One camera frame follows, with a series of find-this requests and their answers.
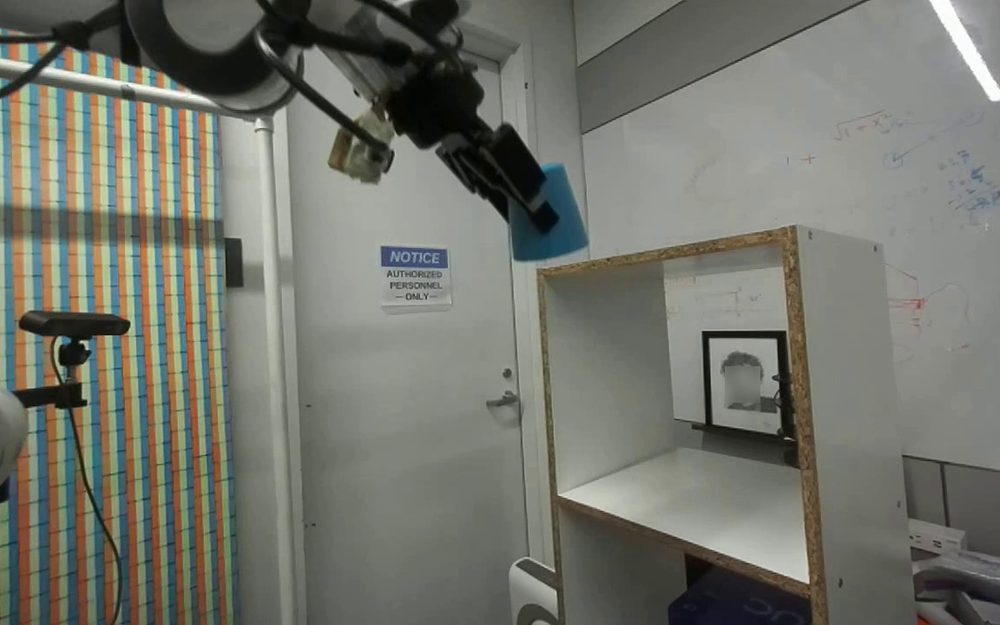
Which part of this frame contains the colourful striped curtain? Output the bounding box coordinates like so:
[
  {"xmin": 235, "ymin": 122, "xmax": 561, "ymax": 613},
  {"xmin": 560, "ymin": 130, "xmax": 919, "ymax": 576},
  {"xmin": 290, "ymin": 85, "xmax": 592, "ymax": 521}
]
[{"xmin": 0, "ymin": 20, "xmax": 235, "ymax": 625}]

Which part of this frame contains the blue cup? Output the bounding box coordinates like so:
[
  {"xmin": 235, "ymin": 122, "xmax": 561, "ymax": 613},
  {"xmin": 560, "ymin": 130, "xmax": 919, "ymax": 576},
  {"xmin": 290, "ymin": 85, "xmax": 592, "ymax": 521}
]
[{"xmin": 508, "ymin": 163, "xmax": 591, "ymax": 265}]

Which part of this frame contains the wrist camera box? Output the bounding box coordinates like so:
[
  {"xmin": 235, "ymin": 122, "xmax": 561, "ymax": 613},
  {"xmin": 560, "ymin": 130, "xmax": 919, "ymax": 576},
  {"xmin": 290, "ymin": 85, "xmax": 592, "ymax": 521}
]
[{"xmin": 326, "ymin": 109, "xmax": 400, "ymax": 186}]

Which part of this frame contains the black camera on stand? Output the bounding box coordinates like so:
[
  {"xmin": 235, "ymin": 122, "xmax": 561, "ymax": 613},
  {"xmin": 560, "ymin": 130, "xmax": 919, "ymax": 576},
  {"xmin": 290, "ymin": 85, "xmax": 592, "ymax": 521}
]
[{"xmin": 11, "ymin": 304, "xmax": 136, "ymax": 413}]

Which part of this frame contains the white open shelf cabinet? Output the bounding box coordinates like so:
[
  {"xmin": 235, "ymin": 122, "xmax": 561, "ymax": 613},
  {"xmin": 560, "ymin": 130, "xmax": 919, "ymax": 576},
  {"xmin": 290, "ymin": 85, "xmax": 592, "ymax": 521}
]
[{"xmin": 533, "ymin": 222, "xmax": 919, "ymax": 625}]

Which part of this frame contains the white plastic device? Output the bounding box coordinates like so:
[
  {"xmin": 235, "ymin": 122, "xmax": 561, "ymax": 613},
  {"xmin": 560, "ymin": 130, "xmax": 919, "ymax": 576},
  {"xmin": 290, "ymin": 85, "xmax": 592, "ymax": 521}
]
[{"xmin": 906, "ymin": 516, "xmax": 1000, "ymax": 625}]

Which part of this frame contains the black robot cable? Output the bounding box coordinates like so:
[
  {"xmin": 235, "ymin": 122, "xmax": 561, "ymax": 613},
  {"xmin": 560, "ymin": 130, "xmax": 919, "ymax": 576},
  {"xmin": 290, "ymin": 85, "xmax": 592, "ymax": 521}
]
[{"xmin": 248, "ymin": 0, "xmax": 407, "ymax": 152}]

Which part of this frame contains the silver door handle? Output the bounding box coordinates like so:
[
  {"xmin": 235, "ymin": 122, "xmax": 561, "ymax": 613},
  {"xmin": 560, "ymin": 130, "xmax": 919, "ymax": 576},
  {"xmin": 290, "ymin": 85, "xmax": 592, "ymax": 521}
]
[{"xmin": 483, "ymin": 388, "xmax": 525, "ymax": 424}]

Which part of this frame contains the small black wall box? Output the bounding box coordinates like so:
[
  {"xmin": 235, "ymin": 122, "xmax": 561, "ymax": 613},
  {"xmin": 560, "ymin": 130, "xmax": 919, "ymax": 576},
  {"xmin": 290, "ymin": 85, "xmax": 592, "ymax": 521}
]
[{"xmin": 223, "ymin": 237, "xmax": 247, "ymax": 292}]

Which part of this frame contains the black framed portrait picture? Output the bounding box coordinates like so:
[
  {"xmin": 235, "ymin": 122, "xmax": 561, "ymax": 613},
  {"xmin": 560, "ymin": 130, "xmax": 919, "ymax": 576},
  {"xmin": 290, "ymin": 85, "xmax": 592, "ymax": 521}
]
[{"xmin": 702, "ymin": 325, "xmax": 794, "ymax": 440}]

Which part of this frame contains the metal horizontal rail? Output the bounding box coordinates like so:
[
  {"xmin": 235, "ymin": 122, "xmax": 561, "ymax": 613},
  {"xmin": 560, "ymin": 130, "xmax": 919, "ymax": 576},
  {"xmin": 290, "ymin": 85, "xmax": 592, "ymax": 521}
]
[{"xmin": 0, "ymin": 46, "xmax": 224, "ymax": 113}]

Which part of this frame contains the large wall whiteboard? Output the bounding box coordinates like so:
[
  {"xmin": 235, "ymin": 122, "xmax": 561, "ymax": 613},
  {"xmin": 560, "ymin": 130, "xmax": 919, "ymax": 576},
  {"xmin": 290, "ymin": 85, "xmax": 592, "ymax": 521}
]
[{"xmin": 571, "ymin": 0, "xmax": 1000, "ymax": 481}]

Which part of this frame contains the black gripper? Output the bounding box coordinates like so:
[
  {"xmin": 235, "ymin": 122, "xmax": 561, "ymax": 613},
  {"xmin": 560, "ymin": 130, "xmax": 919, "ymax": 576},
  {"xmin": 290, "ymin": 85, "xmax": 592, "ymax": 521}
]
[{"xmin": 386, "ymin": 61, "xmax": 561, "ymax": 237}]

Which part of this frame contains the black camera cable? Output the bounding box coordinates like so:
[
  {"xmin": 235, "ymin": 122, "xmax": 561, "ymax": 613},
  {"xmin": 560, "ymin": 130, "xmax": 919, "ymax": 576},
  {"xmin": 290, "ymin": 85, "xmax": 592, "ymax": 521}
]
[{"xmin": 54, "ymin": 402, "xmax": 130, "ymax": 625}]

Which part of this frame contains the blue white notice sign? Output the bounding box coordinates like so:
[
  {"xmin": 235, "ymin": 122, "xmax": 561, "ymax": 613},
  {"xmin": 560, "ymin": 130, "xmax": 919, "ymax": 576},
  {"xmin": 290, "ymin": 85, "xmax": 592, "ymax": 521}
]
[{"xmin": 377, "ymin": 243, "xmax": 453, "ymax": 313}]

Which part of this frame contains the white door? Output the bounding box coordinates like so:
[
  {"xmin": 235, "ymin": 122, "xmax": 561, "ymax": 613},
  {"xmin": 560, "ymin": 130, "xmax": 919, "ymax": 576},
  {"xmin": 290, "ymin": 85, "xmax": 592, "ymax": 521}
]
[{"xmin": 285, "ymin": 20, "xmax": 533, "ymax": 625}]

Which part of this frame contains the white round air purifier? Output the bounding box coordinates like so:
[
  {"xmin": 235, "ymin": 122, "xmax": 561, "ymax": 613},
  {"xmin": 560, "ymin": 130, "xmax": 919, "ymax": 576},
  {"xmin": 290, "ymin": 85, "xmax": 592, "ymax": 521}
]
[{"xmin": 508, "ymin": 556, "xmax": 561, "ymax": 625}]

